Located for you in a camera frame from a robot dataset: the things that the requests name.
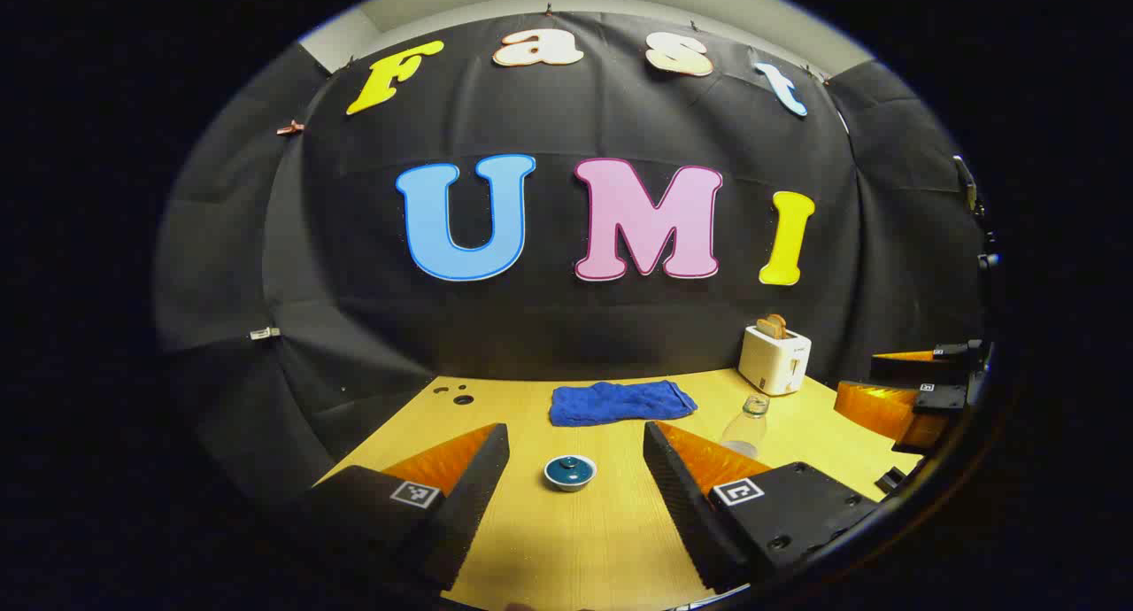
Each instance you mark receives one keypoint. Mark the black backdrop cloth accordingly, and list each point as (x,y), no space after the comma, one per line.
(620,328)

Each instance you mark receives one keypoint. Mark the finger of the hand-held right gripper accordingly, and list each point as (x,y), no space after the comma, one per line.
(885,412)
(912,370)

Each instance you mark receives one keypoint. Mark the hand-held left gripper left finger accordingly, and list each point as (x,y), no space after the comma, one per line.
(478,478)

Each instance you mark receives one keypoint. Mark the clear plastic water bottle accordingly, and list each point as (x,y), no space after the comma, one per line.
(748,429)

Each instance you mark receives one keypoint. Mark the white toaster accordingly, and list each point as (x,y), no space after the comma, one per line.
(770,363)

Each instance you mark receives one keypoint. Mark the blue towel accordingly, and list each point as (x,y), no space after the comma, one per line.
(620,403)

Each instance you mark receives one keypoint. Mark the toast slice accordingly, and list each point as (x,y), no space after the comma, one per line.
(773,326)

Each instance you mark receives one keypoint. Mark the silver clip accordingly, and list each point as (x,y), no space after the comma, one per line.
(264,333)

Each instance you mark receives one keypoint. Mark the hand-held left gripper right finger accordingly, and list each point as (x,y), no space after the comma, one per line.
(677,496)

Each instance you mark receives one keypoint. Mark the blue teacup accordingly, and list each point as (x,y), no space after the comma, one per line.
(570,488)

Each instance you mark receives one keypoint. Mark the copper clip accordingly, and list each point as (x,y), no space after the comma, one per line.
(290,127)

